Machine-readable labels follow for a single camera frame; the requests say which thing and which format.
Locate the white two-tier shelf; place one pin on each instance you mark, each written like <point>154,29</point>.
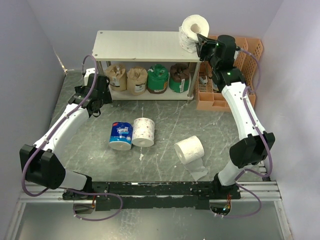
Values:
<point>144,46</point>

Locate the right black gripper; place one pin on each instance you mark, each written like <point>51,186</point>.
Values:
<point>203,45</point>

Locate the blue Tempo tissue pack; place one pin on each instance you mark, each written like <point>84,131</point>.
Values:
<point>121,136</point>

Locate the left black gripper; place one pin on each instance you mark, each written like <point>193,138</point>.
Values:
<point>107,96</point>

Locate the dotted toilet roll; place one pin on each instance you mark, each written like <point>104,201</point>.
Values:
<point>143,134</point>
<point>190,28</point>

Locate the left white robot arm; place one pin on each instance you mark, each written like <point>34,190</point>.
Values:
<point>40,162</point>

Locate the green roll brown top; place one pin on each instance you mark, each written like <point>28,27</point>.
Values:
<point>179,77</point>

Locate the brown paper roll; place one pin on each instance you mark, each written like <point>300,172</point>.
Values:
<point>117,75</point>
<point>137,80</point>

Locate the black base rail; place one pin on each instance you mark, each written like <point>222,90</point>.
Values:
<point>149,195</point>

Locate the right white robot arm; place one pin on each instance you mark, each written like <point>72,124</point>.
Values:
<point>255,142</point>

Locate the plain white unrolled toilet roll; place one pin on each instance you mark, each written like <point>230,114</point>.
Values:
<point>190,152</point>

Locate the orange plastic file organizer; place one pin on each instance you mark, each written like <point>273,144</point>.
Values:
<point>206,94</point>

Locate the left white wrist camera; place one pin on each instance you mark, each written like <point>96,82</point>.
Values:
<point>88,72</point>

